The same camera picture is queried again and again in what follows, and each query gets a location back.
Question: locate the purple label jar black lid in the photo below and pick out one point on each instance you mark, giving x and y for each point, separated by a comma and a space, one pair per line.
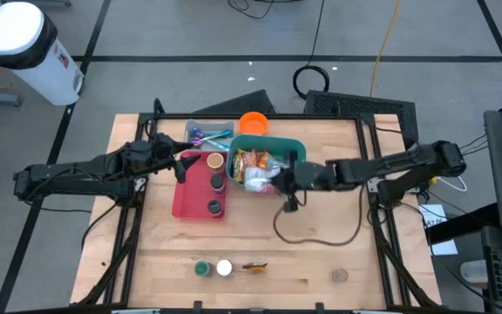
217, 183

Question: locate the green lidded spice jar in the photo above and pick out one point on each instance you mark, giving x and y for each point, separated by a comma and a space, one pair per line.
202, 268

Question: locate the yellow ramen noodle pack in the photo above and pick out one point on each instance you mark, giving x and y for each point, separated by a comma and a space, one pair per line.
237, 168

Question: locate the red Maruchan ramen pack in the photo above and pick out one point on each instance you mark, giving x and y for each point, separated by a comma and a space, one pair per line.
248, 159

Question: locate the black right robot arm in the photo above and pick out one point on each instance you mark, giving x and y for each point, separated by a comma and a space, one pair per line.
399, 165

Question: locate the white paper sheet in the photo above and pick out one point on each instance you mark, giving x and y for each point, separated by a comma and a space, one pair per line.
434, 213

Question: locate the orange plastic bowl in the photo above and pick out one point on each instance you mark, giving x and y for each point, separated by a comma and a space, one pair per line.
253, 124

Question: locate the black desk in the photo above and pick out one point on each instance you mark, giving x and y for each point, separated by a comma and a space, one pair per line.
464, 220

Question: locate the red plastic tray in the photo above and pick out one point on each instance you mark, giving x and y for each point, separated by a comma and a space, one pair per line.
194, 196

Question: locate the black flat panel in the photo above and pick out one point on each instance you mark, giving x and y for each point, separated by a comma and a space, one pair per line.
242, 104

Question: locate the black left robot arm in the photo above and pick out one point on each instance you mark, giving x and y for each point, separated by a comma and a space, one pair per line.
81, 174

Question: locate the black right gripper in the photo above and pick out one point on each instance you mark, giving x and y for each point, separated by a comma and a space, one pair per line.
292, 181

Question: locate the black aluminium table frame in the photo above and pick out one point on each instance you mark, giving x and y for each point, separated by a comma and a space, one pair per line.
320, 116

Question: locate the bagel seasoning jar white lid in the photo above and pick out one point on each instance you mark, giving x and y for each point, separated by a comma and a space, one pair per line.
224, 267

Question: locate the orange ramen noodle pack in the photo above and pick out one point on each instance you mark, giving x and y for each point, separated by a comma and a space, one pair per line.
268, 161

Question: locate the tan lidded jar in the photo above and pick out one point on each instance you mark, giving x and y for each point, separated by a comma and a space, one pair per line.
215, 161

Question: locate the black perforated computer case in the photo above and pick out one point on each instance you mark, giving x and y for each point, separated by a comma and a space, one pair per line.
360, 109

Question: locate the pink green snack pack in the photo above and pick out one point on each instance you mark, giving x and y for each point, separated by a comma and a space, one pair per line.
259, 179

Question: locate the taco seasoning mix packet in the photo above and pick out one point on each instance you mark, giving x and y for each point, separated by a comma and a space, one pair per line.
254, 267

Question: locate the white trash can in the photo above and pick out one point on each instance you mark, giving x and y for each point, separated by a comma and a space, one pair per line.
29, 48

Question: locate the light grey plastic bin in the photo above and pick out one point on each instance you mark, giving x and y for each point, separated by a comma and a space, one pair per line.
209, 124

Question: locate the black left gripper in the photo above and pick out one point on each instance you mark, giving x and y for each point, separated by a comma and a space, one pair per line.
164, 150

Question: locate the teal plastic bin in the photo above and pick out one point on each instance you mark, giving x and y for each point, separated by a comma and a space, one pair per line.
277, 146

